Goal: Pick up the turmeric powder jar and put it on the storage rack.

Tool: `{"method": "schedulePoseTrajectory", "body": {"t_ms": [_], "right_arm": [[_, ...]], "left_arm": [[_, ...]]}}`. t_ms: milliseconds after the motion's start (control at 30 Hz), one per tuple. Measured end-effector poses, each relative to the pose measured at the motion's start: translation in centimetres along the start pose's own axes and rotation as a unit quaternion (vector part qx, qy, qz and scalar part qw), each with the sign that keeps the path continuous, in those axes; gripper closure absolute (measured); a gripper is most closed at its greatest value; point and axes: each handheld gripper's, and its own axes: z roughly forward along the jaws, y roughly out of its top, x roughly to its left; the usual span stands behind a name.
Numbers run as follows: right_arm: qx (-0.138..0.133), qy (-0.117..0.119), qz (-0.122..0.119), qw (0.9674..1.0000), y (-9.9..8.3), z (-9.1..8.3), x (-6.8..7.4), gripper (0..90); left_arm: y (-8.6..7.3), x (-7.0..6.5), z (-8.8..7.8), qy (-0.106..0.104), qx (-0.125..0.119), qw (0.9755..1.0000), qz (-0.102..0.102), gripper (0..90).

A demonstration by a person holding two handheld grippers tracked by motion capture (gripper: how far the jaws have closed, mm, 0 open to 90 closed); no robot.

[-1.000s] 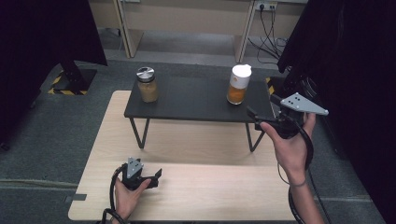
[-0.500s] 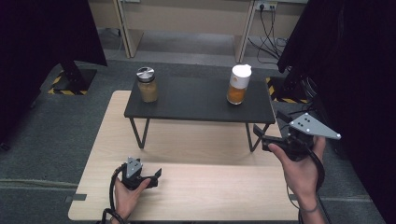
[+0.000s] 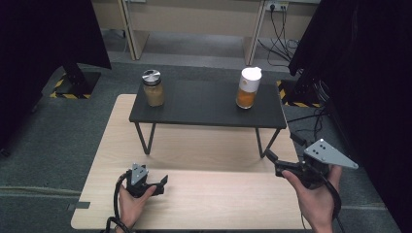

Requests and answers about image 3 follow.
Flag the white power socket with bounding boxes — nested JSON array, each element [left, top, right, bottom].
[[265, 1, 290, 13]]

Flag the black tape strip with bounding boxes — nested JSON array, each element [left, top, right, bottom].
[[67, 201, 91, 211]]

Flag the black floor cable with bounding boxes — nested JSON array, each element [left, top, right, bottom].
[[286, 105, 329, 139]]

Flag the glass jar with white lid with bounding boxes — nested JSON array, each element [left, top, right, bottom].
[[235, 66, 262, 110]]

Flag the hand-held gripper cable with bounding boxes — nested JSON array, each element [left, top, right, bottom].
[[104, 172, 131, 233], [319, 174, 346, 233]]

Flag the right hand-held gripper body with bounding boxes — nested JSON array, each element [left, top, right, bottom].
[[275, 139, 360, 190]]

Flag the person's left hand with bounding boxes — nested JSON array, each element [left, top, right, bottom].
[[118, 185, 157, 232]]

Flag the beige wooden desk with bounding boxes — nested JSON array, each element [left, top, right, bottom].
[[90, 0, 322, 66]]

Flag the left hand-held gripper cable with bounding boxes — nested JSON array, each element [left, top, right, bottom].
[[104, 172, 131, 233]]

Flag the black stand base striped tape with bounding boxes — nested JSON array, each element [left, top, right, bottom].
[[49, 62, 102, 100], [276, 69, 323, 109]]

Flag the black low shelf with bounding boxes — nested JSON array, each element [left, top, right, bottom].
[[128, 79, 288, 159]]

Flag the person's right hand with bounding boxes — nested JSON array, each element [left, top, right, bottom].
[[281, 164, 343, 233]]

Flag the glass jar with metal lid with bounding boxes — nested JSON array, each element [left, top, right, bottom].
[[141, 69, 165, 108]]

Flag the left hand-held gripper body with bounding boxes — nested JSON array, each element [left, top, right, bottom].
[[125, 163, 165, 199]]

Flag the right hand-held gripper cable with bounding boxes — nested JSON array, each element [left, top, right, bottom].
[[319, 174, 346, 233]]

